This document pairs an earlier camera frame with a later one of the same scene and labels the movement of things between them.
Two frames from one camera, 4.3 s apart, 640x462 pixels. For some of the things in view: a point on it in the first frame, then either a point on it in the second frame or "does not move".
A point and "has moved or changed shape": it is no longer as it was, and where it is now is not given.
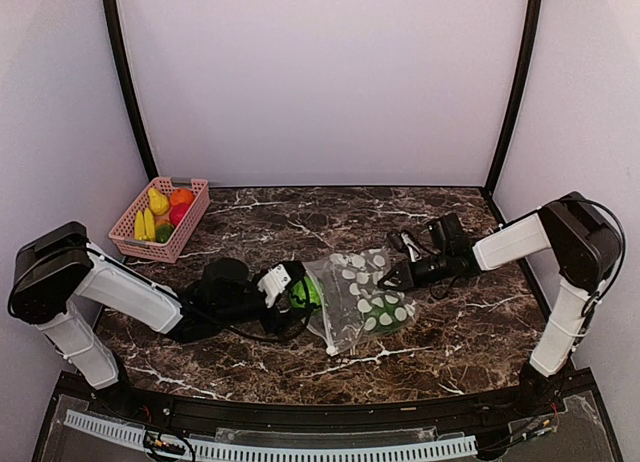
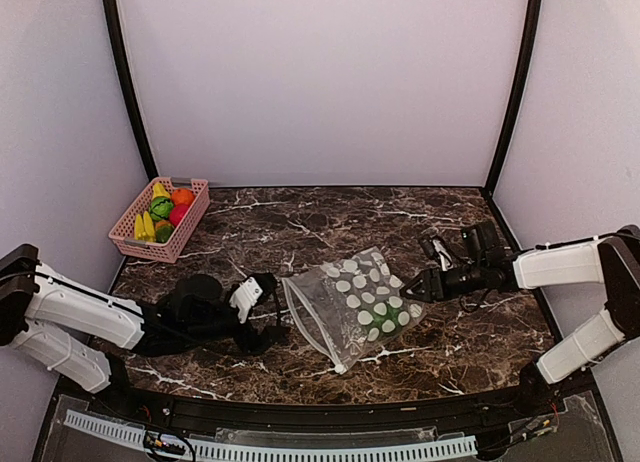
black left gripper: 281,323 → 268,335
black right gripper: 407,277 → 428,281
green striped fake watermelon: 298,297 → 161,207
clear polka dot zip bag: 353,307 has moved or changed shape
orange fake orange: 181,195 does not move
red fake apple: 177,212 does not move
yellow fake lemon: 159,204 → 159,190
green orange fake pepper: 162,232 does not move
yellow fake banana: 144,225 does not move
